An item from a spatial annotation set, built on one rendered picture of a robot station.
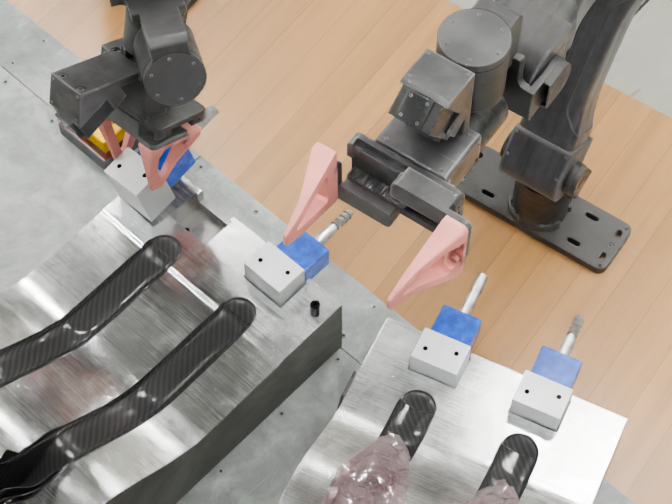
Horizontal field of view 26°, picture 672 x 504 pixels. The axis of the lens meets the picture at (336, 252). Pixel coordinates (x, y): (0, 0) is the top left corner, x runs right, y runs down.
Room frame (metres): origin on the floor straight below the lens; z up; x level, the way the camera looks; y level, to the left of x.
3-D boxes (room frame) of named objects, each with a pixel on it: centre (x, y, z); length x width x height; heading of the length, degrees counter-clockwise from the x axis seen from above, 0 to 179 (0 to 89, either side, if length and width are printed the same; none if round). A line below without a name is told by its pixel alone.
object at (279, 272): (0.78, 0.03, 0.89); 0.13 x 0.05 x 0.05; 137
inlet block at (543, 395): (0.66, -0.22, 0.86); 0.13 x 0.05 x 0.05; 154
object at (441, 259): (0.59, -0.06, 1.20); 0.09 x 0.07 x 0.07; 145
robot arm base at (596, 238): (0.89, -0.23, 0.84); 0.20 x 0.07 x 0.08; 55
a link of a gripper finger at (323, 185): (0.63, 0.00, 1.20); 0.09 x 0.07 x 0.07; 145
